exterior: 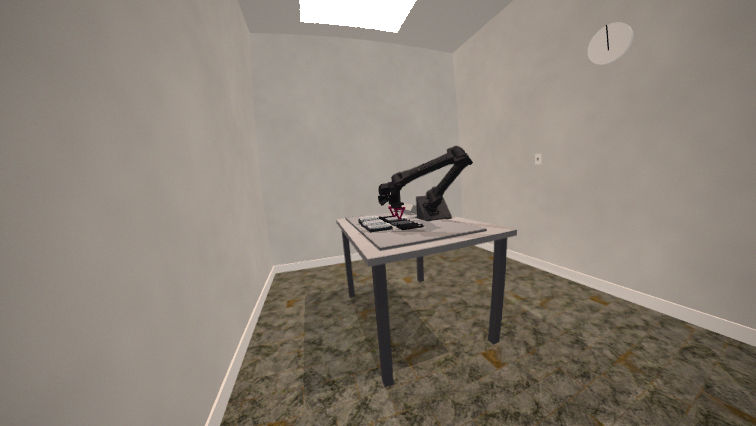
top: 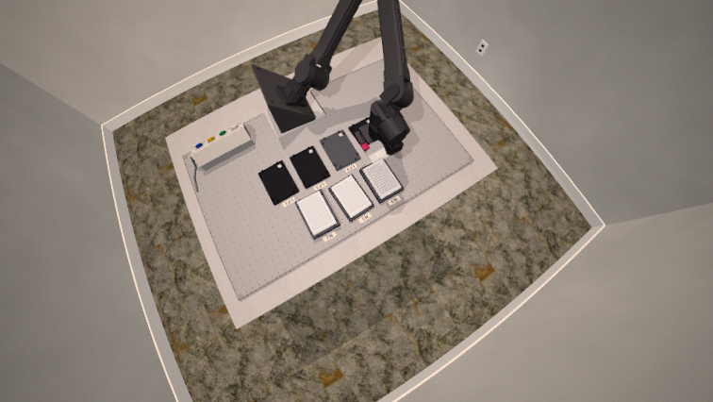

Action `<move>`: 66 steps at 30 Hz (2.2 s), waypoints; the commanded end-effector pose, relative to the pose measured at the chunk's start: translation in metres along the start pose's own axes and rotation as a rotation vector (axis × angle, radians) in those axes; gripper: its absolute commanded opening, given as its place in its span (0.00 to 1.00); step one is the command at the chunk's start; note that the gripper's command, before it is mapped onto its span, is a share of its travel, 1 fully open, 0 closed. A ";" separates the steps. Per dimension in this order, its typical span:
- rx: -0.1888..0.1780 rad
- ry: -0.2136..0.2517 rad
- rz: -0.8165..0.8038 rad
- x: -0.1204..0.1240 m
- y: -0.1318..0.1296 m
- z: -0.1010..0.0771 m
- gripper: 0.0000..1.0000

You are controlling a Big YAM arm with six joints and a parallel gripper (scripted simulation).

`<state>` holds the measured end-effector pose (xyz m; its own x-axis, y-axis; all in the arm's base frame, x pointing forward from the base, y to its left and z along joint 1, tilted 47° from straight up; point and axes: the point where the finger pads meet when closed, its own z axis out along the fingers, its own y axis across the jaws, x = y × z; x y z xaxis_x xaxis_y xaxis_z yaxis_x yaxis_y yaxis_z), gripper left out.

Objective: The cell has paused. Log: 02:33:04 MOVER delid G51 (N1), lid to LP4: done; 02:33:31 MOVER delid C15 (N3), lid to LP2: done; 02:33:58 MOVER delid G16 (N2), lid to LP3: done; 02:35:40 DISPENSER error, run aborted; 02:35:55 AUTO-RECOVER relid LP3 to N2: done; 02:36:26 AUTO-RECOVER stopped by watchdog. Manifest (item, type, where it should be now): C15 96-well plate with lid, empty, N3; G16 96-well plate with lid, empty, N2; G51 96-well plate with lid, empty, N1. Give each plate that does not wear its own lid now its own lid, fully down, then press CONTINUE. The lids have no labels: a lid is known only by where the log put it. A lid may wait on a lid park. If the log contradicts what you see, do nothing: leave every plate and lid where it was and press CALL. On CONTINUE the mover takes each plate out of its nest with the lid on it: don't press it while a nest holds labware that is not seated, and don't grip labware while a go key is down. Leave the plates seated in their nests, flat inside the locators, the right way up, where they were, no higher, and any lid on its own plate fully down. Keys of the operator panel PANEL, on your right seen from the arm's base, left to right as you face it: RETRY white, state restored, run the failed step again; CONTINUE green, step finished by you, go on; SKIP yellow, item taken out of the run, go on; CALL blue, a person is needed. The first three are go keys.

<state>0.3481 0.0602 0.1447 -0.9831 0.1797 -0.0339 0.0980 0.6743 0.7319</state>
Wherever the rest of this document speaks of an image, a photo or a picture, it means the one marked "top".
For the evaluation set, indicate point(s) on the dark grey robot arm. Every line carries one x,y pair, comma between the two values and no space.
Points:
396,95

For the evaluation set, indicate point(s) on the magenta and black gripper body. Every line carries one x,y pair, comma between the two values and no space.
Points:
363,134

